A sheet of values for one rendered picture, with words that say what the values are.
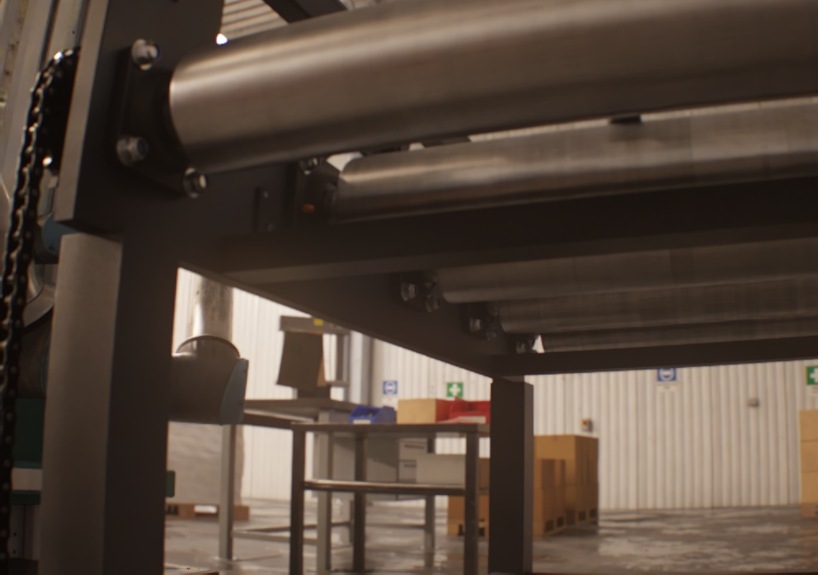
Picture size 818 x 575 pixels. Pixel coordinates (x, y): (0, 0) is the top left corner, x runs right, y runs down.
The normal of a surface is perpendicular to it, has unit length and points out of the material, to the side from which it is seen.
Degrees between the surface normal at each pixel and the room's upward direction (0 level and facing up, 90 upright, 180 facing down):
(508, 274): 127
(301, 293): 90
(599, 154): 82
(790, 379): 90
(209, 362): 55
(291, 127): 143
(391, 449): 90
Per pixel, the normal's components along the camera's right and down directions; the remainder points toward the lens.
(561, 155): -0.38, -0.36
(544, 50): -0.34, 0.31
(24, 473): 0.94, -0.07
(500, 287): -0.24, 0.65
